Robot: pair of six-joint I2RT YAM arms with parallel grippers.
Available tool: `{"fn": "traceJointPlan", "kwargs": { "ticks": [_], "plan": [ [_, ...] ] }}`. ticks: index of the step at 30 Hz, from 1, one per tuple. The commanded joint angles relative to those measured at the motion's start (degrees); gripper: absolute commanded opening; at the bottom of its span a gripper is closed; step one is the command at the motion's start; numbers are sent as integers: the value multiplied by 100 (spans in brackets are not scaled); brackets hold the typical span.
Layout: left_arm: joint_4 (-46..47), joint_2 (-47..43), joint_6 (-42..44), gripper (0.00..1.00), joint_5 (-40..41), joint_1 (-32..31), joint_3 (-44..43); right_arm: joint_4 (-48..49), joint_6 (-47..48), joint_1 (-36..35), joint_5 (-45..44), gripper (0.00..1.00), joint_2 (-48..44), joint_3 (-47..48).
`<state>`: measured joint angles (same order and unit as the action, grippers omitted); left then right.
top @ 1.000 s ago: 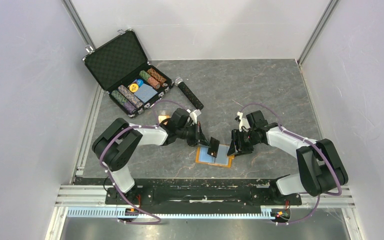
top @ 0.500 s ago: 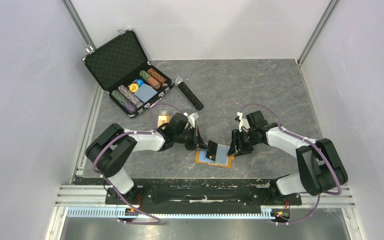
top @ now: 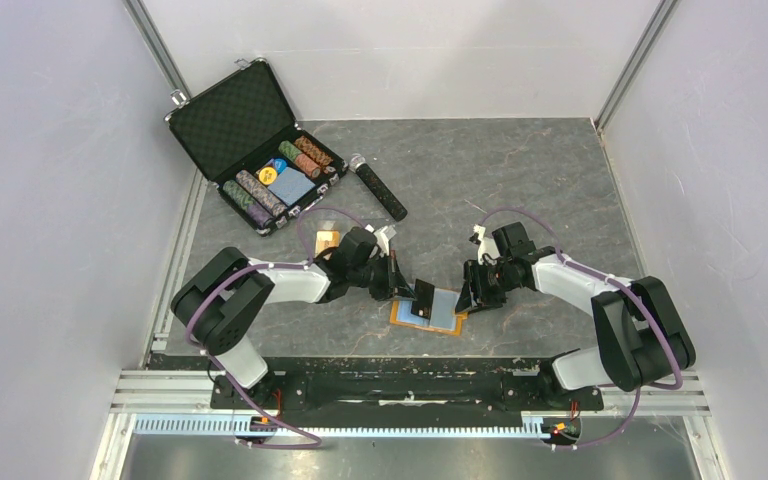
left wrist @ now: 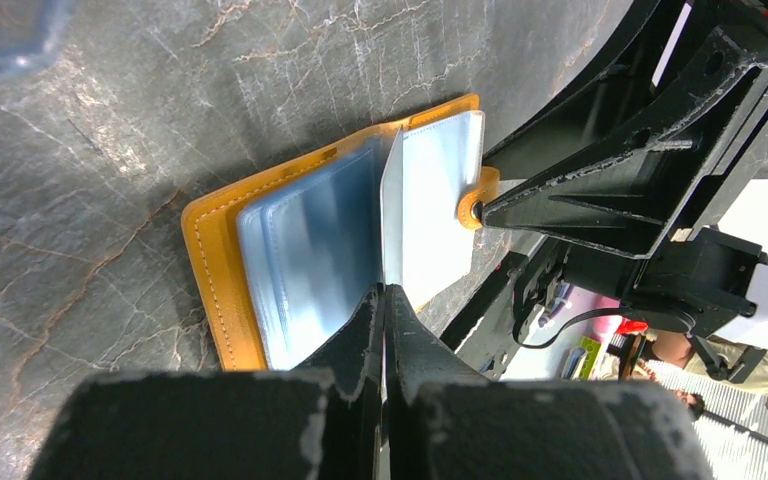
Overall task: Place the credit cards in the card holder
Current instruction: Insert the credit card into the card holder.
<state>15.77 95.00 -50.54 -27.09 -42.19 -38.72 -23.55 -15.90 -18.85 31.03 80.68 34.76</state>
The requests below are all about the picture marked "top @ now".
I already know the blue card deck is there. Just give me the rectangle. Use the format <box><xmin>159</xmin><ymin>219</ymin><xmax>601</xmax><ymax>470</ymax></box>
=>
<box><xmin>268</xmin><ymin>167</ymin><xmax>315</xmax><ymax>206</ymax></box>

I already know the black poker chip case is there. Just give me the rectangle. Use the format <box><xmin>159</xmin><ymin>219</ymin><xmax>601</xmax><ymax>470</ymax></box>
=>
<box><xmin>165</xmin><ymin>58</ymin><xmax>348</xmax><ymax>237</ymax></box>

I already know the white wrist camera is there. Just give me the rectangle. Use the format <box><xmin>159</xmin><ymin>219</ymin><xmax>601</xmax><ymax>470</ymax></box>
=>
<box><xmin>469</xmin><ymin>224</ymin><xmax>500</xmax><ymax>265</ymax></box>
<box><xmin>364</xmin><ymin>225</ymin><xmax>396</xmax><ymax>256</ymax></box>

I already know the orange leather card holder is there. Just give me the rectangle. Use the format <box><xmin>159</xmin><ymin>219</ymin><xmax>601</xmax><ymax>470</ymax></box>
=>
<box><xmin>389</xmin><ymin>287</ymin><xmax>470</xmax><ymax>337</ymax></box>

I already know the purple patterned chip stack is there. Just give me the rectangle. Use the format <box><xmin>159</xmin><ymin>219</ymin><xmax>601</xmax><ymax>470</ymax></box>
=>
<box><xmin>235</xmin><ymin>170</ymin><xmax>287</xmax><ymax>217</ymax></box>

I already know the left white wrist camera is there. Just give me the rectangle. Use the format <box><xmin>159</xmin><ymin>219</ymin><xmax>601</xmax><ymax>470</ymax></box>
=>
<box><xmin>364</xmin><ymin>225</ymin><xmax>396</xmax><ymax>256</ymax></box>

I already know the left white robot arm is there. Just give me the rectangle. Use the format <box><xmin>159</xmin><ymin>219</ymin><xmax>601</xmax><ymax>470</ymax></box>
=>
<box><xmin>170</xmin><ymin>226</ymin><xmax>417</xmax><ymax>408</ymax></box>

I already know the left gold card in case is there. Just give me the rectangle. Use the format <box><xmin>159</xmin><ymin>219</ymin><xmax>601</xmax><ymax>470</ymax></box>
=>
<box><xmin>314</xmin><ymin>230</ymin><xmax>341</xmax><ymax>256</ymax></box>

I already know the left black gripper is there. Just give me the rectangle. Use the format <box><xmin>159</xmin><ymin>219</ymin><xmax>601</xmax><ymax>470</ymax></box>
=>
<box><xmin>349</xmin><ymin>250</ymin><xmax>417</xmax><ymax>302</ymax></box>

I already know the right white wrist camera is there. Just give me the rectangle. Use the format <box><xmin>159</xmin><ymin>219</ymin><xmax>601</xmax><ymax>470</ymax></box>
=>
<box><xmin>469</xmin><ymin>224</ymin><xmax>500</xmax><ymax>265</ymax></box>

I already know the black VIP card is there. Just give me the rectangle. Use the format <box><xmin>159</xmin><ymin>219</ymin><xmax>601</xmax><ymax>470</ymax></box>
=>
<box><xmin>410</xmin><ymin>279</ymin><xmax>436</xmax><ymax>323</ymax></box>

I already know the yellow poker chip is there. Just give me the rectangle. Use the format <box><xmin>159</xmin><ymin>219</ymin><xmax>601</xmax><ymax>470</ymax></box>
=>
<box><xmin>258</xmin><ymin>165</ymin><xmax>278</xmax><ymax>186</ymax></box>

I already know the grey slotted cable duct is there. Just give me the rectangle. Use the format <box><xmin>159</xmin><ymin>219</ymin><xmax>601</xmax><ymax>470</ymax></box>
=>
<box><xmin>132</xmin><ymin>413</ymin><xmax>584</xmax><ymax>439</ymax></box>

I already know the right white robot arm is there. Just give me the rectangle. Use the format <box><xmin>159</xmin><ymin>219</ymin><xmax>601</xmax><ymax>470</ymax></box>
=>
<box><xmin>455</xmin><ymin>223</ymin><xmax>696</xmax><ymax>408</ymax></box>

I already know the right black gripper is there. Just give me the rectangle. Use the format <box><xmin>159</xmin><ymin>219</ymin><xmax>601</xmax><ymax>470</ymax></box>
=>
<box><xmin>455</xmin><ymin>259</ymin><xmax>522</xmax><ymax>314</ymax></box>

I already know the black glitter cylinder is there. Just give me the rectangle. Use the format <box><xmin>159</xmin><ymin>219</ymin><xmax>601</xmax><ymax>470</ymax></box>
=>
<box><xmin>349</xmin><ymin>154</ymin><xmax>408</xmax><ymax>221</ymax></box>

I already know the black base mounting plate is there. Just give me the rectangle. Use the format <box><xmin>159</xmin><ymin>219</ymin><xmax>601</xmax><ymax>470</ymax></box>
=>
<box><xmin>249</xmin><ymin>357</ymin><xmax>604</xmax><ymax>428</ymax></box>

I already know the green purple chip stack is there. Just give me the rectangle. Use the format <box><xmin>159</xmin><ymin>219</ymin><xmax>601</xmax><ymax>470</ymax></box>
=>
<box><xmin>221</xmin><ymin>180</ymin><xmax>272</xmax><ymax>227</ymax></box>

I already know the green red chip stack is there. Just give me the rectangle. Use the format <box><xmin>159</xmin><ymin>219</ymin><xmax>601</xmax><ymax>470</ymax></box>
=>
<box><xmin>278</xmin><ymin>141</ymin><xmax>321</xmax><ymax>179</ymax></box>

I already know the brown patterned chip stack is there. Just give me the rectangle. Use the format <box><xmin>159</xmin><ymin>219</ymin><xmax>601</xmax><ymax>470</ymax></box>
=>
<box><xmin>293</xmin><ymin>136</ymin><xmax>333</xmax><ymax>167</ymax></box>

